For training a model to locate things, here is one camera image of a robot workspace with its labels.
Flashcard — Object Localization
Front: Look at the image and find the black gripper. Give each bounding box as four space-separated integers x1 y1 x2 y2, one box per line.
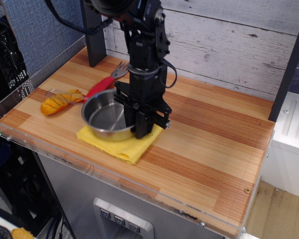
115 65 172 139

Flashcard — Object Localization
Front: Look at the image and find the stainless steel pot with handle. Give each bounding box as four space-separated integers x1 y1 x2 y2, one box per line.
79 89 134 142

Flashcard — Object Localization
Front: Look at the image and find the yellow folded napkin cloth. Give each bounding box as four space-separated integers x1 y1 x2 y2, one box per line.
76 124 162 165

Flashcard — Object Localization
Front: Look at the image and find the stainless steel cabinet front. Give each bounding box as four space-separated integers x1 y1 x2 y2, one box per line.
38 154 222 239

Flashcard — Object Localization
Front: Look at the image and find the silver button panel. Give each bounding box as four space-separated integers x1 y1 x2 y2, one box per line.
93 197 154 239

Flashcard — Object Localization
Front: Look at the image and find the clear acrylic table guard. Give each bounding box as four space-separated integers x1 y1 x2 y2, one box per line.
0 49 275 239

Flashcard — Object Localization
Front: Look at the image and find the white ribbed appliance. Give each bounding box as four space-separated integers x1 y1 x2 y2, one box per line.
261 93 299 196

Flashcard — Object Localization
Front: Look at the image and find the orange plush toy bottom corner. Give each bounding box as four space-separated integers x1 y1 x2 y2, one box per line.
11 228 34 239

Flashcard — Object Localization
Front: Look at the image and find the red handled metal fork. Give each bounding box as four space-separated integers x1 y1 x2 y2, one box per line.
83 62 128 103

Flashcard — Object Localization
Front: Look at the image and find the dark grey left post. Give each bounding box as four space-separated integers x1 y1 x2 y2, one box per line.
81 0 107 67

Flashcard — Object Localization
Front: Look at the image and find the dark grey post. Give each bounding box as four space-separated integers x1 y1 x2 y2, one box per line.
81 0 107 67
268 33 299 122

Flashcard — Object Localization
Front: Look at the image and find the black crate with cables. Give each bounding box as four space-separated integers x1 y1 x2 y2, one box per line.
0 18 29 100

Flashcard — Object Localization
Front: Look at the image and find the dark grey right post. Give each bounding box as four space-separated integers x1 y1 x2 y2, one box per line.
268 33 299 122

